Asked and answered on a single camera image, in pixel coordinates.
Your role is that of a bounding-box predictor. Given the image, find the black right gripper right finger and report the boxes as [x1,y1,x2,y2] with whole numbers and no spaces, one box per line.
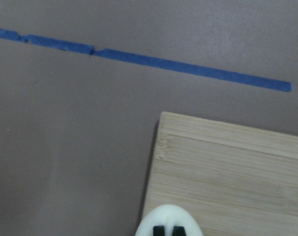
[172,226,185,236]

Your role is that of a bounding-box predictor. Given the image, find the bamboo cutting board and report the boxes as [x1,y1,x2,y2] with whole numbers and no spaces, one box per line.
[143,112,298,236]

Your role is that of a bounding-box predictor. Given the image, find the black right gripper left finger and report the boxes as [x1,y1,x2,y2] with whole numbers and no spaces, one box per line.
[152,226,165,236]

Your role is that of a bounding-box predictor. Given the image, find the blue tape grid lines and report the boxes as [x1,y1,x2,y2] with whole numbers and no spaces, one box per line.
[0,29,292,92]

